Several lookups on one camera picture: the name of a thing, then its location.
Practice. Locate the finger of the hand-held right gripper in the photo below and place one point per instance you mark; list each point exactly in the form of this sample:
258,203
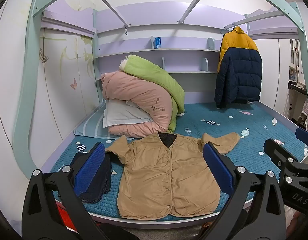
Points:
275,148
305,136

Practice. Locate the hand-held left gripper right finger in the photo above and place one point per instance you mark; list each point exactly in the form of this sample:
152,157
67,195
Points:
217,166

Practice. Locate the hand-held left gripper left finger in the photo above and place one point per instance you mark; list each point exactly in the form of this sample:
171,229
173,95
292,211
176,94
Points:
92,166

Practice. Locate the tan quilted jacket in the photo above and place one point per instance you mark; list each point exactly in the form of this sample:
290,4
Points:
149,175

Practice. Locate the person's right forearm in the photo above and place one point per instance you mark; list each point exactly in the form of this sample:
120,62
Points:
296,226

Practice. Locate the dark navy folded garment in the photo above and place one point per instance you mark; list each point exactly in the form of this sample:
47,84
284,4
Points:
103,176

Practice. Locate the checkered cloth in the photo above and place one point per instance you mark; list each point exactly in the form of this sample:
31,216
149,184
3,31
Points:
304,112

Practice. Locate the white cabinet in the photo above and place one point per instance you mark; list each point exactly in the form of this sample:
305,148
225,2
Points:
292,100

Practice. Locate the blue striped pillow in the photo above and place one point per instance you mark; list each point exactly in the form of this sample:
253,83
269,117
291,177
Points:
93,125

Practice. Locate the red object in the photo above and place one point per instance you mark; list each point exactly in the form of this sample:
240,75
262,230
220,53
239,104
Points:
66,217

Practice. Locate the white pillow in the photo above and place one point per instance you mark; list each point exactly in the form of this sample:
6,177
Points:
124,116

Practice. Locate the pink quilt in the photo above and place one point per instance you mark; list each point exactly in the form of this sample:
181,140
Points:
134,90

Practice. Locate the white butterfly wardrobe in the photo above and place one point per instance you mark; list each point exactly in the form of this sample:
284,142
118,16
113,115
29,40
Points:
68,80

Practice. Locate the yellow and navy puffer jacket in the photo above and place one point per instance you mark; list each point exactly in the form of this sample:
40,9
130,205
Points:
240,65

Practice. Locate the green quilt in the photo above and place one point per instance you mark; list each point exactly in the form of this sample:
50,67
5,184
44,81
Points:
154,73

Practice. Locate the purple headboard shelf unit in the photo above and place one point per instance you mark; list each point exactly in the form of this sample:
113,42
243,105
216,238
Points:
184,60

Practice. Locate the small blue box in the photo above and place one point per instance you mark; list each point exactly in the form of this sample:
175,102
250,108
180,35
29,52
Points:
158,43

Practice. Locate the mint green bed frame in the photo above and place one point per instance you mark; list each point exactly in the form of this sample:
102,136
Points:
31,55

